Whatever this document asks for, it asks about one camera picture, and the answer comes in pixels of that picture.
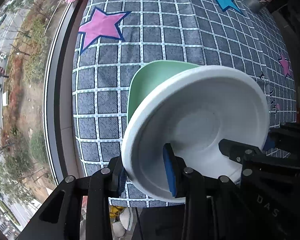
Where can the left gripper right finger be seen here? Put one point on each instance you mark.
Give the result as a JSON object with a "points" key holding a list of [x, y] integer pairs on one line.
{"points": [[174, 168]]}

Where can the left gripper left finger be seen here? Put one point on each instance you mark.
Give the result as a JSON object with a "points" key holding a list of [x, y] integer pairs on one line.
{"points": [[118, 177]]}

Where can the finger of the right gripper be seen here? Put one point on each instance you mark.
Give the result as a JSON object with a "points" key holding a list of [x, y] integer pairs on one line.
{"points": [[269, 144], [236, 151]]}

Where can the white paper bowl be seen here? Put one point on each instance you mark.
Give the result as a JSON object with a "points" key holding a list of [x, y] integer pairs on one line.
{"points": [[193, 111]]}

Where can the green square bowl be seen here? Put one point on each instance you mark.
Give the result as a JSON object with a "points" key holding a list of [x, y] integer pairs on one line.
{"points": [[147, 78]]}

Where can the grey checkered tablecloth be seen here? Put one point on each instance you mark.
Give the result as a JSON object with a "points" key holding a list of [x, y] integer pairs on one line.
{"points": [[194, 31]]}

